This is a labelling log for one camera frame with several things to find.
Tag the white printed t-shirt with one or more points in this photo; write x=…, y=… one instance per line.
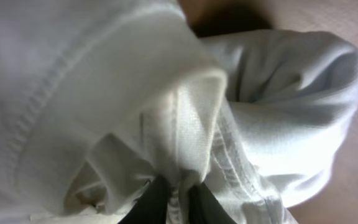
x=98, y=98

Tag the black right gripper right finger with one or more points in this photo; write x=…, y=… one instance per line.
x=204, y=207

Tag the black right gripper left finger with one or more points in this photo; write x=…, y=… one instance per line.
x=151, y=207

